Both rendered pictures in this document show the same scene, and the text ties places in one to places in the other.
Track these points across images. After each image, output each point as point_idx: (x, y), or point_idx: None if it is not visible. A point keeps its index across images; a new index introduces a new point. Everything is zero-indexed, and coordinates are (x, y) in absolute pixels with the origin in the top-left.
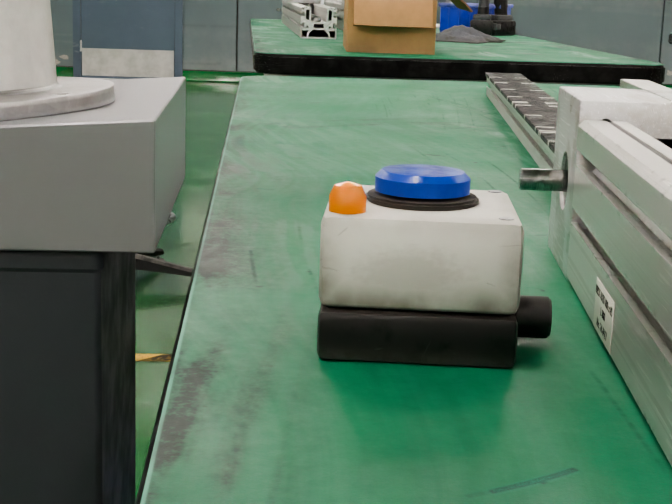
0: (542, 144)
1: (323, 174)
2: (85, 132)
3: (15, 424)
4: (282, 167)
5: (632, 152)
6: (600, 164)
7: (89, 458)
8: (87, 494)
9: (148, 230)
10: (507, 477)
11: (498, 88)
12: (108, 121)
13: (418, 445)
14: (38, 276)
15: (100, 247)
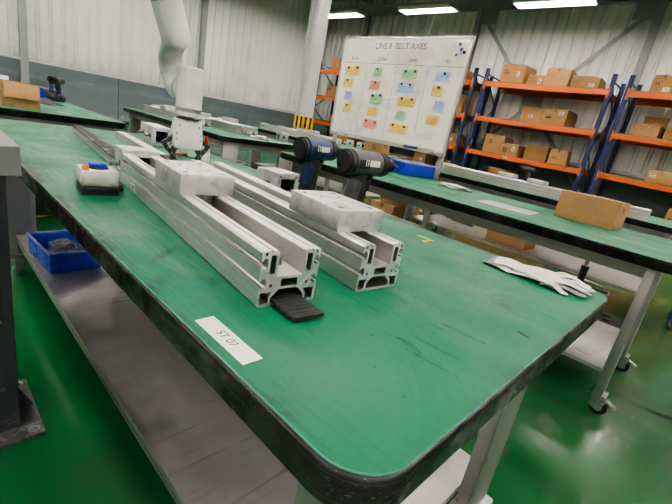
0: (104, 152)
1: (44, 157)
2: (0, 148)
3: None
4: (29, 154)
5: (136, 161)
6: (129, 162)
7: (4, 223)
8: (4, 231)
9: (19, 171)
10: (124, 208)
11: (81, 132)
12: (7, 146)
13: (108, 205)
14: None
15: (6, 174)
